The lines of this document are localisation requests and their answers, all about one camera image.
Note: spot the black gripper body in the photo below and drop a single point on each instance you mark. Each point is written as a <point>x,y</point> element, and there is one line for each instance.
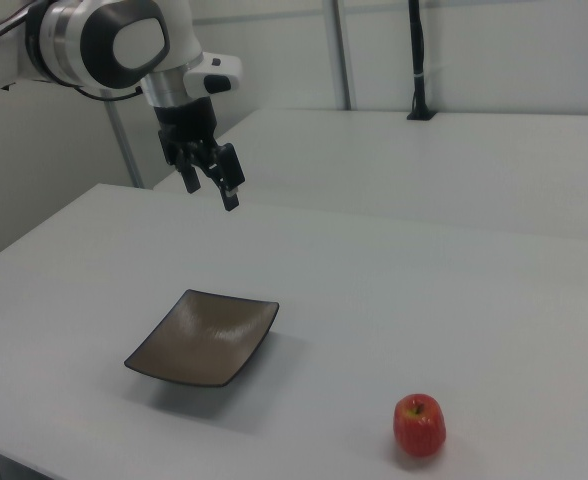
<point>186,122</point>

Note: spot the red apple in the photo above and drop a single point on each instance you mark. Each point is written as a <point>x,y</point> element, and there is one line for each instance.
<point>420,425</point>

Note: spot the black pole with base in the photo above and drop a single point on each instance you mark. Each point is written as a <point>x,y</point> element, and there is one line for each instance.
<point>417,60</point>

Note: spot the brown square ceramic plate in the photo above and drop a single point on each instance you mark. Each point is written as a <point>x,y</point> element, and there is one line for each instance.
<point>204,337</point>

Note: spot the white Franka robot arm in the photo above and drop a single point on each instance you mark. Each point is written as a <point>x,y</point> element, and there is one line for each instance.
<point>99,45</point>

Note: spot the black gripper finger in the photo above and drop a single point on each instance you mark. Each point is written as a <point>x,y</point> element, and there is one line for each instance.
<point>229,170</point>
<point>190,170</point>

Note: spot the grey aluminium partition post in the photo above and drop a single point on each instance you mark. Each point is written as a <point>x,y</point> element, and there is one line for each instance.
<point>341,55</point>
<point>124,145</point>

